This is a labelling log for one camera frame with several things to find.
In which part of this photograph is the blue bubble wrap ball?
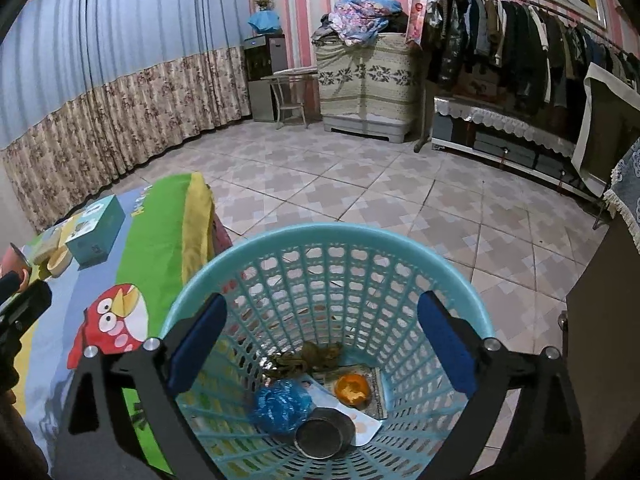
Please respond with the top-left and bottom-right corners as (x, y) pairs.
(250, 379), (314, 437)

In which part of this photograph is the orange peel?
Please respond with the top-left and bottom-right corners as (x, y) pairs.
(333, 373), (372, 408)

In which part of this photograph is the brown paper scrap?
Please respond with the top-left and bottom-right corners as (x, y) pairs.
(264, 341), (343, 380)

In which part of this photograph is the snack wrapper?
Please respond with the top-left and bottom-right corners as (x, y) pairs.
(297, 364), (388, 446)

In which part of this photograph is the pink mug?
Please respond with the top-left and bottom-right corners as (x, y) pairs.
(1, 243), (32, 292)

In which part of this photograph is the cream round bowl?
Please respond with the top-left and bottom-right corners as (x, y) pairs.
(47, 245), (74, 278)

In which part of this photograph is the grey cloth pouch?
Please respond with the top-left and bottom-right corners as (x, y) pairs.
(30, 226), (63, 266)

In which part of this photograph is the light blue tissue box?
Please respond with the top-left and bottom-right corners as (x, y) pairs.
(65, 195), (125, 266)

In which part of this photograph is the colourful cartoon play mat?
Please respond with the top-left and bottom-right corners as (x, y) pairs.
(14, 172), (231, 465)

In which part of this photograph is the turquoise plastic laundry basket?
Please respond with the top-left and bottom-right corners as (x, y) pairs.
(165, 222), (494, 479)

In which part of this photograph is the blue floral lace cloth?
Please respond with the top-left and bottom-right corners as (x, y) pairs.
(604, 139), (640, 252)

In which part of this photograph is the blue and floral curtain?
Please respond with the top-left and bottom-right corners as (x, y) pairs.
(1, 0), (250, 229)

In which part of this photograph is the television with cloth cover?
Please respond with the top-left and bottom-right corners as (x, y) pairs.
(572, 63), (639, 197)

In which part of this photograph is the low tv cabinet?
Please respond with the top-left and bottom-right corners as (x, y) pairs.
(431, 96), (597, 203)

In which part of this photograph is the small folding table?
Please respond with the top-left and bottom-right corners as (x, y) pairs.
(262, 66), (319, 129)

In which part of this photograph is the water dispenser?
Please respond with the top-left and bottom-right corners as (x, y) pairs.
(242, 34), (288, 122)

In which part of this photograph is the blue covered plant pot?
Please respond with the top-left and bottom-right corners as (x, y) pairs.
(247, 0), (282, 36)

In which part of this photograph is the cabinet with patterned cover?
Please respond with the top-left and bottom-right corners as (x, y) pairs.
(314, 32), (422, 144)

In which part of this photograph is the clothes rack with garments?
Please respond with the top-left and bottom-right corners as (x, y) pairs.
(406, 0), (639, 155)

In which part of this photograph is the pile of folded bedding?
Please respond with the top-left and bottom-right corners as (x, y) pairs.
(311, 0), (408, 48)

